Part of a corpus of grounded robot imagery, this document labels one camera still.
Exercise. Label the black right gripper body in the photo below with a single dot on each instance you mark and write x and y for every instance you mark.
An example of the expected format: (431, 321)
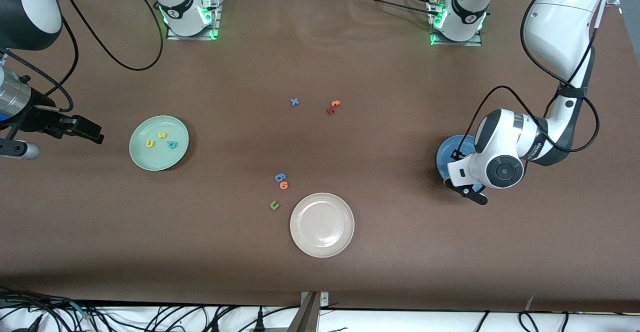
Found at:
(36, 119)

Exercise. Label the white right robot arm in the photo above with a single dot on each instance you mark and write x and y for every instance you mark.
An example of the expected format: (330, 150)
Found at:
(37, 2)

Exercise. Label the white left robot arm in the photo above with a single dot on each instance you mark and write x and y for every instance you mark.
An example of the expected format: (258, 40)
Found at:
(550, 32)

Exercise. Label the light green plate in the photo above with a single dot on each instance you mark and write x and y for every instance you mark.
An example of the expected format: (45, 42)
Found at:
(160, 161)

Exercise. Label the blue letter g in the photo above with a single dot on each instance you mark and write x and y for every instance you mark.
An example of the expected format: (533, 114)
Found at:
(280, 177)

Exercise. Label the beige plate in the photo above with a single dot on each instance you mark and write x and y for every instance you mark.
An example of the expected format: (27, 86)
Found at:
(322, 225)

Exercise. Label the blue plate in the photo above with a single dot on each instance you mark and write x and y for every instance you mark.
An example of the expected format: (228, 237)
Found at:
(445, 155)

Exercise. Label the white paper scrap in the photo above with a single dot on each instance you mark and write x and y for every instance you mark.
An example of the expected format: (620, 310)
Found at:
(530, 303)

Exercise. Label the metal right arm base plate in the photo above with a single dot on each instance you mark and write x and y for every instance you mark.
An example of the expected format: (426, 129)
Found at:
(215, 27)

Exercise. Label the metal table bracket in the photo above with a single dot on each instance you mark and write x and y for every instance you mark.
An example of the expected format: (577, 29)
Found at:
(310, 312)

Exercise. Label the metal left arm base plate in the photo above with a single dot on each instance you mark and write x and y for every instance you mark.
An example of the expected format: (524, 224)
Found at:
(475, 42)

